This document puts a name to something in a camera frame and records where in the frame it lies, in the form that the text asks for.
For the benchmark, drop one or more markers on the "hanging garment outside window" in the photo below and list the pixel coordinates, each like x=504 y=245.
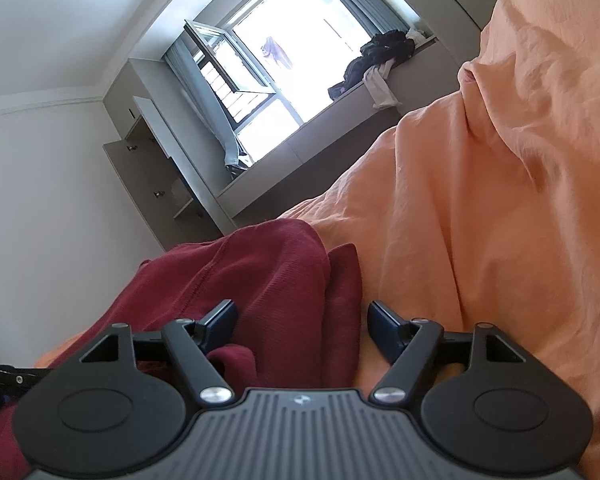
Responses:
x=277 y=52

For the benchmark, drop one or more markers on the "maroon garment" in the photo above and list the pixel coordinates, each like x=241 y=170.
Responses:
x=260 y=285

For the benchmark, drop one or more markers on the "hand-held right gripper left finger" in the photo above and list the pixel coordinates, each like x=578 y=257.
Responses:
x=220 y=322

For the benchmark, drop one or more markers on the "pile of dark clothes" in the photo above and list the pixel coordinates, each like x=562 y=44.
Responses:
x=375 y=57

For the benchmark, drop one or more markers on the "grey window bench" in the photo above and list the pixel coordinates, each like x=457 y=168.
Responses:
x=330 y=135

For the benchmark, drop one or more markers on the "grey curtain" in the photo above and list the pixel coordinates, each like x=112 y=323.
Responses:
x=205 y=100

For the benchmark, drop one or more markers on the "white cloth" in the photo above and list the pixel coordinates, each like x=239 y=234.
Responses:
x=382 y=87

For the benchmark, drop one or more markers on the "orange bed sheet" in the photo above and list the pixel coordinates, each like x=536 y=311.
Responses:
x=480 y=185

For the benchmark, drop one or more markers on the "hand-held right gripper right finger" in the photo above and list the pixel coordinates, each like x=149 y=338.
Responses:
x=385 y=325

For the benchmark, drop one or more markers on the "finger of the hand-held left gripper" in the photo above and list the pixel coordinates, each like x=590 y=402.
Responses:
x=20 y=374

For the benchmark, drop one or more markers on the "grey shelf unit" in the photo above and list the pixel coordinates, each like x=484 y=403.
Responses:
x=155 y=160

